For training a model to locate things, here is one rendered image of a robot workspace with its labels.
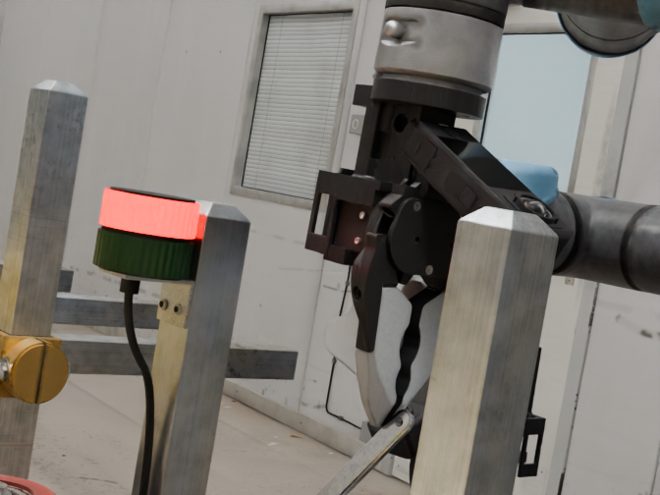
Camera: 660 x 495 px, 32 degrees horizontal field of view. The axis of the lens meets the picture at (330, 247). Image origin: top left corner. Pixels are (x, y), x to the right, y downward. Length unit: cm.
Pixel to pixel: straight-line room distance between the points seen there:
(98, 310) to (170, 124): 547
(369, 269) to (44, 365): 35
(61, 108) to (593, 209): 46
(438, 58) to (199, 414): 27
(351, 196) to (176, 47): 618
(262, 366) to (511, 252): 64
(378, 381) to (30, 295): 36
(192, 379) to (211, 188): 550
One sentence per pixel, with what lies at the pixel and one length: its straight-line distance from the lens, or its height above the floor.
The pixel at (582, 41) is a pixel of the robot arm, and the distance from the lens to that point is 85.
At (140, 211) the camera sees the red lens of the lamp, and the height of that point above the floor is 110.
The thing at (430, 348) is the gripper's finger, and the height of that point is 104.
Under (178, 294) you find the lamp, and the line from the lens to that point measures 74.
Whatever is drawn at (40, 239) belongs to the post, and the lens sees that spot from 95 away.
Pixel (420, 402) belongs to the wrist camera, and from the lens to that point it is 95.
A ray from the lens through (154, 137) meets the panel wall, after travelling 692.
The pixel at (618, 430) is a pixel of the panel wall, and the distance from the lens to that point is 396.
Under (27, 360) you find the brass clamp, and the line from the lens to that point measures 94.
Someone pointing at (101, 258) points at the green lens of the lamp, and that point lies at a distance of 71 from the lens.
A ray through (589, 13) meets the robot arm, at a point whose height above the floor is 126.
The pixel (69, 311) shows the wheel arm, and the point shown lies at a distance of 131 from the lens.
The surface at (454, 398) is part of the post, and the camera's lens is 55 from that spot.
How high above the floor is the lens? 113
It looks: 3 degrees down
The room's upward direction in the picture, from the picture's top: 10 degrees clockwise
